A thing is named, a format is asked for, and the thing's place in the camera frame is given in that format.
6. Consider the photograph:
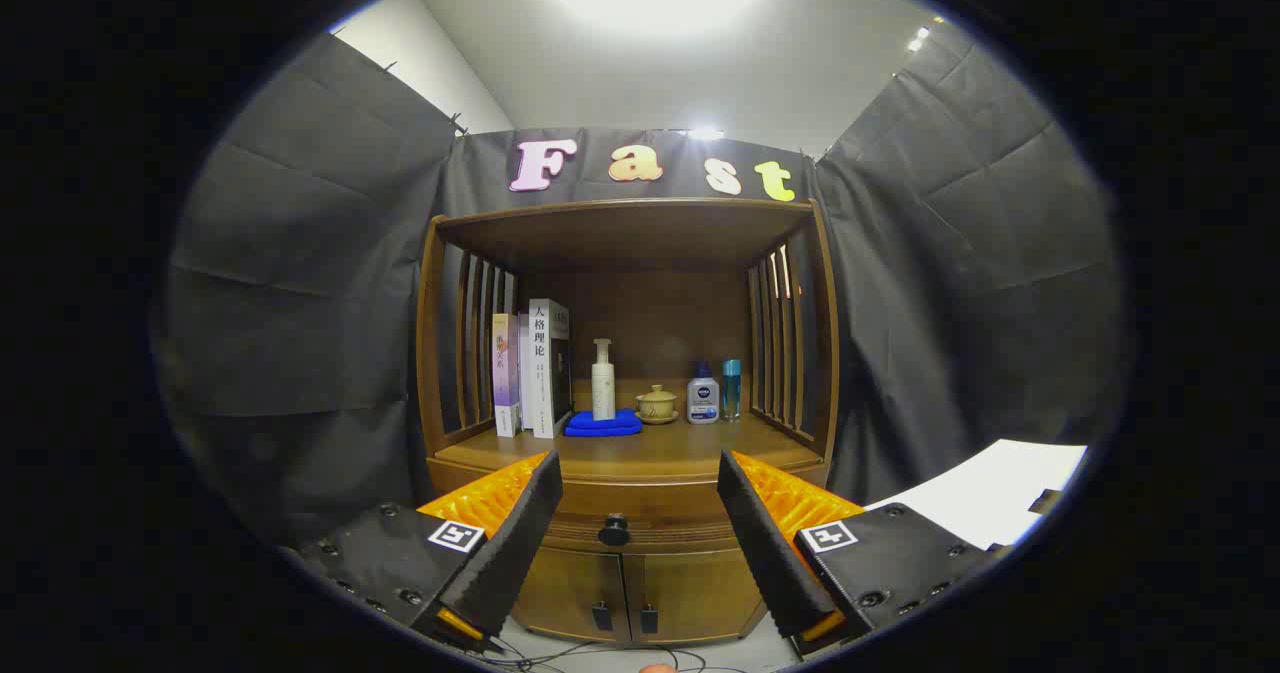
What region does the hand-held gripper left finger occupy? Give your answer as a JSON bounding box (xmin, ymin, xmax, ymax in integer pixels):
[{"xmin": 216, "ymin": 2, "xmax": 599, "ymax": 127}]
[{"xmin": 295, "ymin": 450, "xmax": 564, "ymax": 654}]

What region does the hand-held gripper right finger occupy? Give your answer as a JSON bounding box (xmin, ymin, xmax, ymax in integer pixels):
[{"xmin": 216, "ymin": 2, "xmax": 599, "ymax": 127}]
[{"xmin": 716, "ymin": 450, "xmax": 1011, "ymax": 659}]

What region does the wooden drawer with black knob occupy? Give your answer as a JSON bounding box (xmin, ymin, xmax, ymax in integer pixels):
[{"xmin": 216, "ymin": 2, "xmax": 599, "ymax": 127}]
[{"xmin": 428, "ymin": 461, "xmax": 829, "ymax": 554}]

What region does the wooden cabinet door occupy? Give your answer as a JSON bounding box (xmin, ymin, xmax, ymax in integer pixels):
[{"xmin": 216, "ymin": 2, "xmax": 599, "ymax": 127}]
[
  {"xmin": 622, "ymin": 550, "xmax": 766, "ymax": 646},
  {"xmin": 512, "ymin": 548, "xmax": 629, "ymax": 644}
]

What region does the wooden countertop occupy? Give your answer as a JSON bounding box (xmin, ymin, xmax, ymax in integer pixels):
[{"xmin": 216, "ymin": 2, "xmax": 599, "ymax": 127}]
[{"xmin": 432, "ymin": 408, "xmax": 829, "ymax": 482}]

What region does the brown wooden cabinet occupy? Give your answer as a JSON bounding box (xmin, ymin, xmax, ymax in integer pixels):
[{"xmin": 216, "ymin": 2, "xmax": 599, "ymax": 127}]
[{"xmin": 415, "ymin": 198, "xmax": 841, "ymax": 649}]

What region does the blue folded cloth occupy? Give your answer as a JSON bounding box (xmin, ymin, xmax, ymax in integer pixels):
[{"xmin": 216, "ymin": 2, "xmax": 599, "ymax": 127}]
[{"xmin": 564, "ymin": 408, "xmax": 644, "ymax": 438}]

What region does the thin white book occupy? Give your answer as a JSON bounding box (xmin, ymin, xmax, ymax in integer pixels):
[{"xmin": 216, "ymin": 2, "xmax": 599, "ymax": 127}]
[{"xmin": 517, "ymin": 313, "xmax": 533, "ymax": 432}]

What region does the thick white book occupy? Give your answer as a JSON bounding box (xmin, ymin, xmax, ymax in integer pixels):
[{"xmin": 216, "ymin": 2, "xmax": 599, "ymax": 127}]
[{"xmin": 528, "ymin": 298, "xmax": 573, "ymax": 440}]

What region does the white bottle with blue cap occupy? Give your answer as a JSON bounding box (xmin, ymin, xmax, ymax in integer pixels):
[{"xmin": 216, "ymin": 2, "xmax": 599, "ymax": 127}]
[{"xmin": 686, "ymin": 360, "xmax": 721, "ymax": 425}]

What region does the purple book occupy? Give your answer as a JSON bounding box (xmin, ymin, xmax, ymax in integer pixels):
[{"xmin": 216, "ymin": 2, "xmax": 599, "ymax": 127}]
[{"xmin": 492, "ymin": 313, "xmax": 521, "ymax": 439}]

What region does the white pump bottle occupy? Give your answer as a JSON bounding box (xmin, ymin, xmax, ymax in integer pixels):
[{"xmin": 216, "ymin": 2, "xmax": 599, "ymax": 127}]
[{"xmin": 591, "ymin": 339, "xmax": 617, "ymax": 422}]

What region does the yellow lidded teacup with saucer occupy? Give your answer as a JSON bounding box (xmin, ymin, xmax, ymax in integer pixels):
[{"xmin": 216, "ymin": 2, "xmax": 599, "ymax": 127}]
[{"xmin": 635, "ymin": 384, "xmax": 680, "ymax": 425}]

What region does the white board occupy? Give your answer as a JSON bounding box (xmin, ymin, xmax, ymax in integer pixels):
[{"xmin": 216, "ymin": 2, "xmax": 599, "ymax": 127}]
[{"xmin": 865, "ymin": 439, "xmax": 1089, "ymax": 551}]

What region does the black backdrop cloth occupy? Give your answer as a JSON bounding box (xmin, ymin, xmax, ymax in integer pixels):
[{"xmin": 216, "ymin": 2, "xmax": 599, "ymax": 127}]
[{"xmin": 150, "ymin": 18, "xmax": 1136, "ymax": 554}]

